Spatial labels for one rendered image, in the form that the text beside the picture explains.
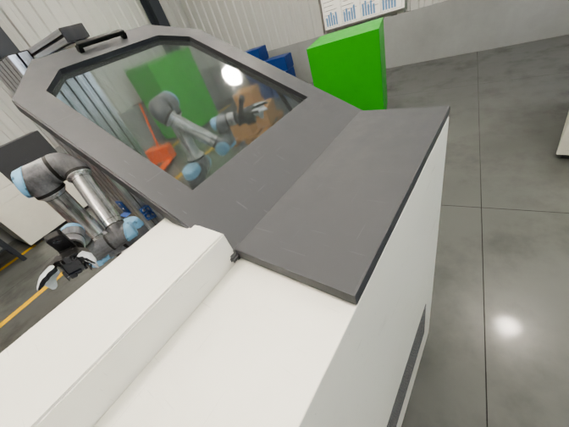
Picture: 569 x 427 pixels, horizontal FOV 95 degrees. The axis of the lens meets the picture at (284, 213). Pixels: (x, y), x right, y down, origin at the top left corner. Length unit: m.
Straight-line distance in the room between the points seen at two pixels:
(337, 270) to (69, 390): 0.43
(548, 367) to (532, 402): 0.22
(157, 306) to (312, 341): 0.27
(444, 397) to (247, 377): 1.60
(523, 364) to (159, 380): 1.92
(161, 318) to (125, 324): 0.05
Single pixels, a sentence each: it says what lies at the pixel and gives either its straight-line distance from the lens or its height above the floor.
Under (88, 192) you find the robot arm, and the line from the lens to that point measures 1.34.
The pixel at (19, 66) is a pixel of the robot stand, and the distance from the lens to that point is 1.61.
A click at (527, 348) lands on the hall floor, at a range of 2.17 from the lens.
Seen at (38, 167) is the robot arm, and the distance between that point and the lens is 1.43.
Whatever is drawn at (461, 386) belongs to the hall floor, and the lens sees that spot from 1.99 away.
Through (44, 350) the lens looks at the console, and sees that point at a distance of 0.64.
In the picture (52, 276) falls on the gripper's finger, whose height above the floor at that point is 1.44.
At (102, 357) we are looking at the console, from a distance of 0.53.
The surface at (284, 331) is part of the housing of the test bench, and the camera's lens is 0.47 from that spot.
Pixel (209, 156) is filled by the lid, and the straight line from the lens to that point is 0.79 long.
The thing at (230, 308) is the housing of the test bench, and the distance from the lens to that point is 0.53.
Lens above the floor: 1.87
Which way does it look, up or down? 37 degrees down
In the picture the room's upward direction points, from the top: 21 degrees counter-clockwise
